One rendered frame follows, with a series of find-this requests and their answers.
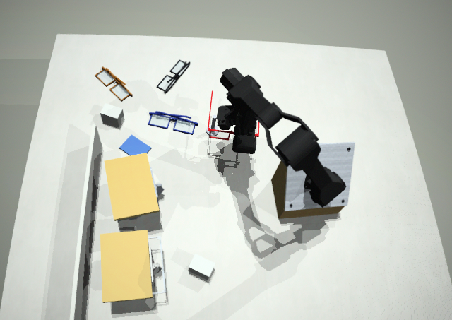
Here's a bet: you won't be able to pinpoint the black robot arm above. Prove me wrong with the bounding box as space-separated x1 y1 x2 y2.
217 68 346 207

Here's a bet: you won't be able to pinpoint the black-framed glasses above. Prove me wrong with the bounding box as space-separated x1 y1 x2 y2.
156 60 191 94

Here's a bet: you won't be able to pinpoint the white cube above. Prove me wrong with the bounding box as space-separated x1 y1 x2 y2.
188 254 215 280
100 103 124 127

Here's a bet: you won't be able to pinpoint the long grey flat panel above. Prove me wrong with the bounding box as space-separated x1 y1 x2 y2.
69 124 101 320

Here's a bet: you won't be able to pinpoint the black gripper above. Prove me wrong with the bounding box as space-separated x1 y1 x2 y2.
232 107 257 154

